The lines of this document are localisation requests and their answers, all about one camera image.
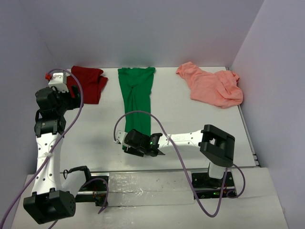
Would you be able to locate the green t shirt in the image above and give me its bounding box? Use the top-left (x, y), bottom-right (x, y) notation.
top-left (118, 67), bottom-right (155, 135)

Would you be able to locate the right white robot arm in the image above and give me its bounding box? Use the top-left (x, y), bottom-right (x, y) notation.
top-left (116, 125), bottom-right (235, 187)

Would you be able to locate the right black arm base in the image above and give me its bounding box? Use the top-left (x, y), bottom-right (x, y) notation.
top-left (191, 171), bottom-right (237, 199)

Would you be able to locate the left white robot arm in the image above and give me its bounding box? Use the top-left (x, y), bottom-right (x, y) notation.
top-left (23, 85), bottom-right (93, 224)

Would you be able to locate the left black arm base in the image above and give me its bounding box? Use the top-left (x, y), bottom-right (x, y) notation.
top-left (63, 166), bottom-right (109, 207)

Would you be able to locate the silver tape sheet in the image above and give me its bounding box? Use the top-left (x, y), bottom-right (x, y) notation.
top-left (108, 171), bottom-right (194, 207)

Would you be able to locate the red t shirt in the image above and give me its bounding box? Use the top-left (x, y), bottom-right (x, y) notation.
top-left (71, 66), bottom-right (108, 104)

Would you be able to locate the salmon pink t shirt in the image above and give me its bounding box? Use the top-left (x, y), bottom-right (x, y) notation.
top-left (176, 62), bottom-right (244, 109)

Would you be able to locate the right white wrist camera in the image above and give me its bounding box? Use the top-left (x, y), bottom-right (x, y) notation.
top-left (114, 130), bottom-right (127, 146)

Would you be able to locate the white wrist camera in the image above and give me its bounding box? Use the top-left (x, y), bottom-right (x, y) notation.
top-left (45, 73), bottom-right (69, 93)
top-left (114, 130), bottom-right (127, 146)

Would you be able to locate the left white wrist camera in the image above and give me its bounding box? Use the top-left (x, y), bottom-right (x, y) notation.
top-left (45, 73), bottom-right (69, 93)

